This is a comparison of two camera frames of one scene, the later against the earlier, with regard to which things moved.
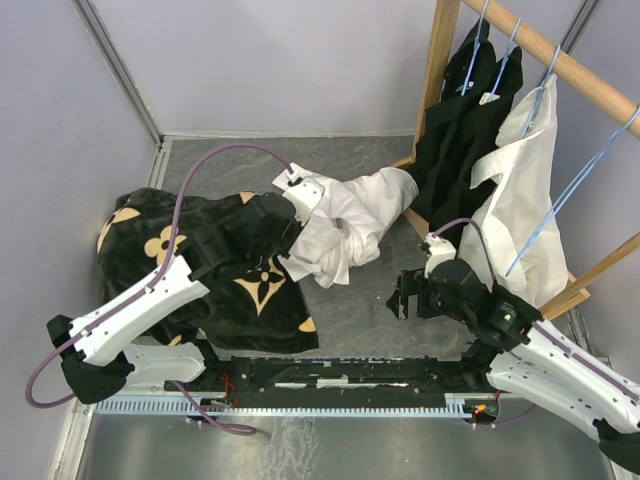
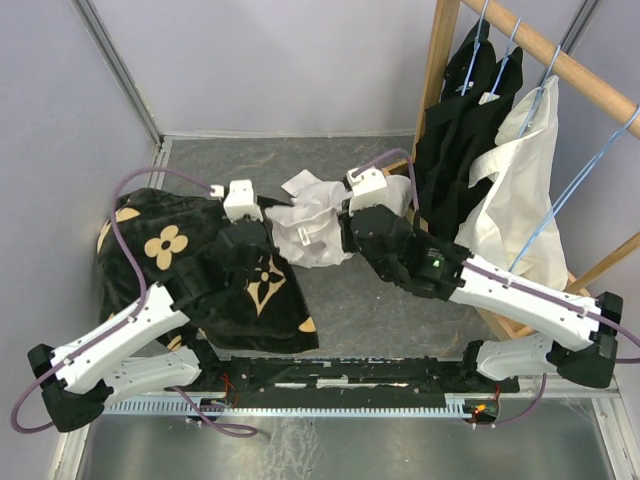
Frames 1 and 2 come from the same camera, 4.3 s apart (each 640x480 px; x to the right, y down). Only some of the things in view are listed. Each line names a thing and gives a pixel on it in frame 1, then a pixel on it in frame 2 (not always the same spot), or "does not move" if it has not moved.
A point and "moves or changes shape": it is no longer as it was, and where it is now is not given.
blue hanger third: [540, 92] does not move
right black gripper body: [436, 306] → [347, 238]
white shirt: [344, 228] moves or changes shape
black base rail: [457, 377] does not move
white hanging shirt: [517, 232] does not move
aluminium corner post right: [578, 26] does not move
